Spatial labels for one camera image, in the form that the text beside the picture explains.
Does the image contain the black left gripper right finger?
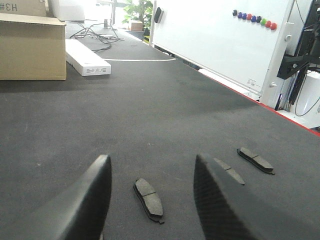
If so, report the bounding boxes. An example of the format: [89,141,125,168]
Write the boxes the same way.
[193,154,320,240]

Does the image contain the coloured whiteboard magnets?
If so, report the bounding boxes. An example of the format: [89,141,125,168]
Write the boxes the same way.
[232,9,278,31]

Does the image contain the potted green plant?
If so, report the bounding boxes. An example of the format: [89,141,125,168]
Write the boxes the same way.
[122,0,153,30]

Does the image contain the whiteboard panel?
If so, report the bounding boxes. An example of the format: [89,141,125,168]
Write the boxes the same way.
[152,0,294,95]

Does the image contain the brake pad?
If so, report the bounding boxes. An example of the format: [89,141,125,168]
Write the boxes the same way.
[236,147,275,175]
[213,157,245,186]
[133,178,165,225]

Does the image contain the black monitor stand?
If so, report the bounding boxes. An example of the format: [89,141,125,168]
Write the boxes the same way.
[277,0,320,105]

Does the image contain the long white box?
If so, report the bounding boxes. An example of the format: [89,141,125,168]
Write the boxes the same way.
[65,39,112,77]

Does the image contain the cardboard box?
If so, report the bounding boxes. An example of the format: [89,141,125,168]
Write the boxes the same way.
[0,0,67,81]

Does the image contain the black conveyor mat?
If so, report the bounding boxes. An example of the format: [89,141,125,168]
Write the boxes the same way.
[0,35,320,240]

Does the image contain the black whiteboard eraser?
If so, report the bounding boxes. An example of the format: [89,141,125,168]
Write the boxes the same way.
[154,7,164,24]

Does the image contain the tangled black cables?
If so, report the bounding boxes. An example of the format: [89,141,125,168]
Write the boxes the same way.
[69,18,125,53]

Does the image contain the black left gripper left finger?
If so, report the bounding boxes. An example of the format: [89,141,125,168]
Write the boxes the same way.
[0,154,112,240]

